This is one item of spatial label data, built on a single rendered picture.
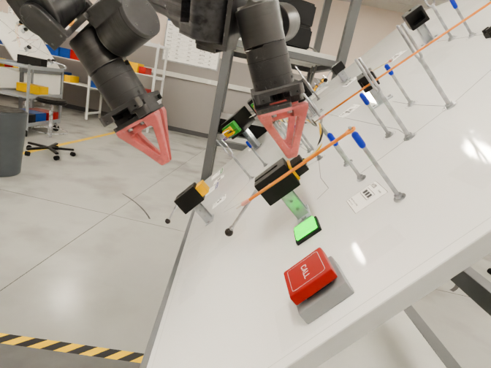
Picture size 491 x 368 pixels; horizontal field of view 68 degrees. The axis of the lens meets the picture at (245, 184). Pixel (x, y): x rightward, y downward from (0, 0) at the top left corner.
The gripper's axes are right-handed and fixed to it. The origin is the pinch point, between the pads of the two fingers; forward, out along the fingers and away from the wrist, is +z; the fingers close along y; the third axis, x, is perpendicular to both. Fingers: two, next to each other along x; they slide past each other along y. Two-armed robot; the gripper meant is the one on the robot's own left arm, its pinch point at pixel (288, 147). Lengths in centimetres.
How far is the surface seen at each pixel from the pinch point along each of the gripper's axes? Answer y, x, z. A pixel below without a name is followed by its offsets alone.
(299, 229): -6.1, 1.6, 10.4
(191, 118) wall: 772, 128, 87
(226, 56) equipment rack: 98, 7, -15
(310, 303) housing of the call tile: -22.9, 3.4, 9.5
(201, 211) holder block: 31.7, 21.9, 18.8
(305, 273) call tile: -20.8, 3.1, 7.5
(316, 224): -7.6, -0.6, 9.4
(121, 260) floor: 165, 111, 91
